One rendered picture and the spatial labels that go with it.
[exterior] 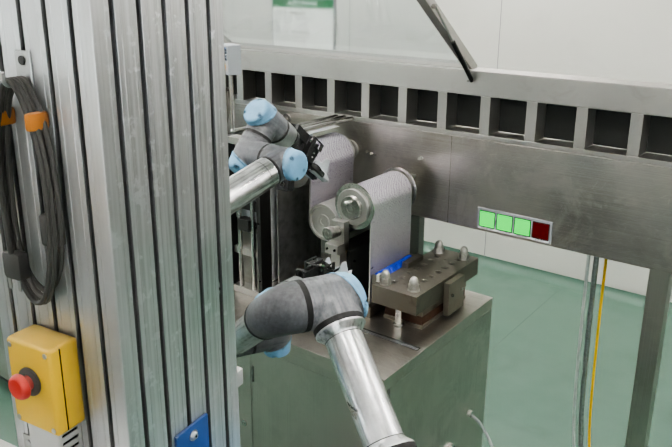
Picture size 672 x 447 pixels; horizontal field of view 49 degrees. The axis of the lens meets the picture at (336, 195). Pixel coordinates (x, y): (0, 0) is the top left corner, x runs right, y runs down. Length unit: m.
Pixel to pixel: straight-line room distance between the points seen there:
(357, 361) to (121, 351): 0.65
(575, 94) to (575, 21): 2.47
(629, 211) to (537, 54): 2.65
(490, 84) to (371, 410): 1.17
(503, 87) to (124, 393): 1.59
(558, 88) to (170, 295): 1.47
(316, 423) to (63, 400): 1.31
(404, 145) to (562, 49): 2.36
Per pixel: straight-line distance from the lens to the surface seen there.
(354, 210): 2.24
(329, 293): 1.59
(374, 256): 2.31
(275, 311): 1.57
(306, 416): 2.32
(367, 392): 1.54
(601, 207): 2.26
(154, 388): 1.11
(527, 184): 2.32
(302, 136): 1.98
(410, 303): 2.20
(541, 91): 2.26
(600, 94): 2.20
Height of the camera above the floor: 1.95
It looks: 17 degrees down
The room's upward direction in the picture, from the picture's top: straight up
